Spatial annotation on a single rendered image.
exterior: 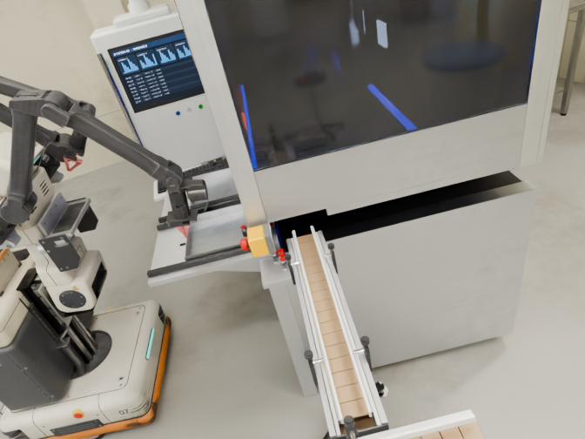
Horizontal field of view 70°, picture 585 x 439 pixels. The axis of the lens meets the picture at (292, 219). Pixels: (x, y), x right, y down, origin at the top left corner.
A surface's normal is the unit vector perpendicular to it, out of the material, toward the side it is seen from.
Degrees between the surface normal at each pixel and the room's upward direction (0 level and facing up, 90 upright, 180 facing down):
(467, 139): 90
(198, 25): 90
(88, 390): 0
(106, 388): 0
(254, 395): 0
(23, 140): 95
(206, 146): 90
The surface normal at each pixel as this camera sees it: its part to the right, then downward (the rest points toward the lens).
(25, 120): 0.13, 0.75
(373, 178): 0.14, 0.56
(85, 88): 0.36, 0.49
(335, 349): -0.19, -0.79
